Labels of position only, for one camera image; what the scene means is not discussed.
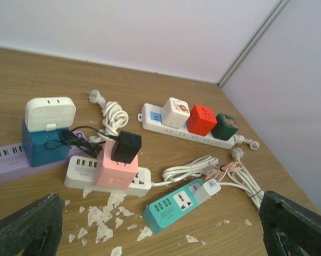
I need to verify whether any white power strip centre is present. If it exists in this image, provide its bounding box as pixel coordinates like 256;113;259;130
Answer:
64;156;152;197

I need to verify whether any long white power strip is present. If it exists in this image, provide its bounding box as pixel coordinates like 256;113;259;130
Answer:
137;102;260;151

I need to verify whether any black power adapter with cable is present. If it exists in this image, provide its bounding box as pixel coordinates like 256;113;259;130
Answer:
45;126;142;164

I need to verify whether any white square charger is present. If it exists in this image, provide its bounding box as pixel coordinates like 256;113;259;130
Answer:
25;97;76;132

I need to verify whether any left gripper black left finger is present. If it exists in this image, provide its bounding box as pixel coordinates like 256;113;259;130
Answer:
0;193;65;255

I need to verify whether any blue cube adapter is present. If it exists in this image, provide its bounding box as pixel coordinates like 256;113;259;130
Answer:
21;119;71;167

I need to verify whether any dark green cube adapter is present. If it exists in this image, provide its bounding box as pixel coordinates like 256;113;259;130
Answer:
211;113;239;141

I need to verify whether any white cartoon cube adapter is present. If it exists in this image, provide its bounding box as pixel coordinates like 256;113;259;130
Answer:
161;97;190;129

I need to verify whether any purple power strip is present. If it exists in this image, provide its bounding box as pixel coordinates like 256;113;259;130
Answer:
0;143;85;183

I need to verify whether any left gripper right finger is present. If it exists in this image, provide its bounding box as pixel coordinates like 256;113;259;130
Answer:
259;190;321;256

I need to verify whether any pink cube adapter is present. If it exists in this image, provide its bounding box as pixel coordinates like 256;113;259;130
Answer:
94;140;138;190

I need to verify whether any teal power strip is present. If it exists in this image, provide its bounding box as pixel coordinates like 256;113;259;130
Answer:
143;179;205;234

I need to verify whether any red cube adapter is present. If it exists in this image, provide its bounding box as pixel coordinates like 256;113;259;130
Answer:
186;104;217;137

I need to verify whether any coiled white cable left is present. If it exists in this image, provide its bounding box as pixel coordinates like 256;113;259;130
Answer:
88;89;130;143

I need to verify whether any pink thin cable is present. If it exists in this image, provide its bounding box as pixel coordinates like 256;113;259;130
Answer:
205;161;244;181

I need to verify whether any white cable right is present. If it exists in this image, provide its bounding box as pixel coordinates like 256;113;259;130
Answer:
218;147;265;210

